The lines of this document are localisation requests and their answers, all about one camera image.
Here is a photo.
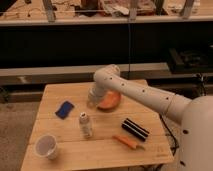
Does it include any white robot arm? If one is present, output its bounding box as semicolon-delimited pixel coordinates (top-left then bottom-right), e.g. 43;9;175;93
88;64;213;171

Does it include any orange wooden bowl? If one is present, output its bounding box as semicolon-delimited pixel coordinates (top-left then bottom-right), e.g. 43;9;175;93
97;91;121;110

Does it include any blue sponge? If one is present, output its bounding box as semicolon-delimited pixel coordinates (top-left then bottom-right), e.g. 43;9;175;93
55;101;74;119

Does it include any black white striped block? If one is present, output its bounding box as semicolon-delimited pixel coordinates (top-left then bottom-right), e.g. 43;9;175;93
121;118;149;141

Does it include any wooden table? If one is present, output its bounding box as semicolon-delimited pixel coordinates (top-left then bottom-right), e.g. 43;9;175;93
21;83;173;171

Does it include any orange toy carrot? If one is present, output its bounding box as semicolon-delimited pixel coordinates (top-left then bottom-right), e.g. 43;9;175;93
113;135;145;149

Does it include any clear plastic cup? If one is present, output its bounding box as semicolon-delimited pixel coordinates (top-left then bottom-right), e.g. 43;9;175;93
34;135;58;160

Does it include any black box on shelf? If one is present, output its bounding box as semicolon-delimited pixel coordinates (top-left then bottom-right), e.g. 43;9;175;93
167;48;213;74

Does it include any long shelf bench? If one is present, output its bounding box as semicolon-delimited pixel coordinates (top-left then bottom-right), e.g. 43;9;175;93
0;63;171;85

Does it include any black floor cable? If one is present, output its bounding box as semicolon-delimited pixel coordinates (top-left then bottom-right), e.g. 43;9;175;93
157;76;207;158

